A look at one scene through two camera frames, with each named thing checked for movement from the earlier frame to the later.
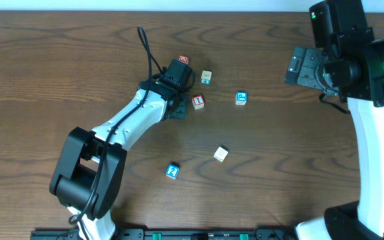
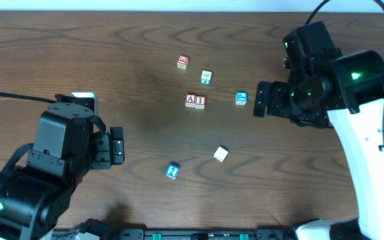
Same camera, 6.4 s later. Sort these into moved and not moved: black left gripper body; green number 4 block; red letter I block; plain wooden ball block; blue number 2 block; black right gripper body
Moved: black left gripper body; black right gripper body
Not moved: plain wooden ball block; green number 4 block; red letter I block; blue number 2 block
